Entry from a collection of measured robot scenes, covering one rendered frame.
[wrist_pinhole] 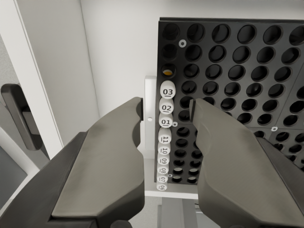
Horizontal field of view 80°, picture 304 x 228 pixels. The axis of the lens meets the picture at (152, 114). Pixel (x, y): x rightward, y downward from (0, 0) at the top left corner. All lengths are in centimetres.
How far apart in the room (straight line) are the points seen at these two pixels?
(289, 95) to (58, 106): 19
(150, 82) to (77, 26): 9
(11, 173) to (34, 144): 32
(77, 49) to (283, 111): 20
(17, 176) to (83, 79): 38
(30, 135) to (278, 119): 24
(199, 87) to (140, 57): 9
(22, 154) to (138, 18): 41
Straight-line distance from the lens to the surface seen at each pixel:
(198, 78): 16
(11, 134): 50
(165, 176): 21
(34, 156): 53
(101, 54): 23
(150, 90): 22
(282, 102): 19
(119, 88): 24
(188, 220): 110
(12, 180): 54
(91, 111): 24
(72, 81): 19
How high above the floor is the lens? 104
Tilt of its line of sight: 58 degrees down
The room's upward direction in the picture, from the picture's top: 173 degrees counter-clockwise
